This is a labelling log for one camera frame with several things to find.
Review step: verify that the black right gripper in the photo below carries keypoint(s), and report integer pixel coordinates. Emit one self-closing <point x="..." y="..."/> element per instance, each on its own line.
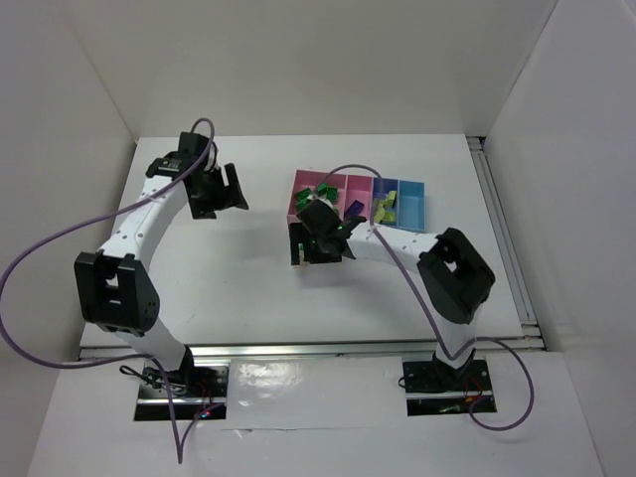
<point x="314" y="248"/>

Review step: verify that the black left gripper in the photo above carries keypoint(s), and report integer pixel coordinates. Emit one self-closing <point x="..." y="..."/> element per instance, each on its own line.
<point x="225" y="188"/>

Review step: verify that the large pink container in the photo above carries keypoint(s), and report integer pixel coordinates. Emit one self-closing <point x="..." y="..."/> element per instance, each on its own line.
<point x="308" y="184"/>

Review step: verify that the purple lego brick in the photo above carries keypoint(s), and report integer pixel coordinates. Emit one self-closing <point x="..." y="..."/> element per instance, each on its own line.
<point x="354" y="209"/>

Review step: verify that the lime lego brick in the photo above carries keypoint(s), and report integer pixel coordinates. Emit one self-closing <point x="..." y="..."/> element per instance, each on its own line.
<point x="389" y="217"/>
<point x="381" y="204"/>
<point x="379" y="215"/>
<point x="391" y="198"/>

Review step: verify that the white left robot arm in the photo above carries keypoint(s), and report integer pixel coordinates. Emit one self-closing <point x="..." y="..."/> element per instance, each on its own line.
<point x="116" y="293"/>

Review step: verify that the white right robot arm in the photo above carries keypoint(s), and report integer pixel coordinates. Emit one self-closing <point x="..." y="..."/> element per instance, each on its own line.
<point x="449" y="278"/>

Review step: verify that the small pink container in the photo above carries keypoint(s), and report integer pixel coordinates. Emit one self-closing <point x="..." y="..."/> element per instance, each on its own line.
<point x="359" y="188"/>

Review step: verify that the purple blue container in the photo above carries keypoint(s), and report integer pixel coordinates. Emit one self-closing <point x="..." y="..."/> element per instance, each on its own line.
<point x="380" y="189"/>

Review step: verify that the light blue container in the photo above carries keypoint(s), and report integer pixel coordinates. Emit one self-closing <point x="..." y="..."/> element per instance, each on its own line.
<point x="411" y="206"/>

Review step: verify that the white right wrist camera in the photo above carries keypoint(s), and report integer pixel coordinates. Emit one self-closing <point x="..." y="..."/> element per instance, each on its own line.
<point x="318" y="199"/>

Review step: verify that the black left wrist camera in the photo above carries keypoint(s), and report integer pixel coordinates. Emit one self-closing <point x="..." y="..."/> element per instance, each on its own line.
<point x="190" y="147"/>

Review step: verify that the aluminium rail front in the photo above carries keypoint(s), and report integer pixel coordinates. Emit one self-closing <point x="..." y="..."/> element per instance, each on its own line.
<point x="303" y="350"/>

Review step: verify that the aluminium rail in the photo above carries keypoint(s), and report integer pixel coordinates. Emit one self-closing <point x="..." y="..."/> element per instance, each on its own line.
<point x="303" y="350"/>
<point x="516" y="280"/>

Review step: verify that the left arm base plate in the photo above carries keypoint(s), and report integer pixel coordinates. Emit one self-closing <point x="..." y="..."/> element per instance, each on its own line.
<point x="204" y="397"/>

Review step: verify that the aluminium rail right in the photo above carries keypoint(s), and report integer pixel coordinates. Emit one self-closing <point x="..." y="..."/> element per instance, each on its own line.
<point x="516" y="280"/>

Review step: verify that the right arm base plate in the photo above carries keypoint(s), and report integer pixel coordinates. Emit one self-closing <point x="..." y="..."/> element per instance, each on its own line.
<point x="428" y="392"/>

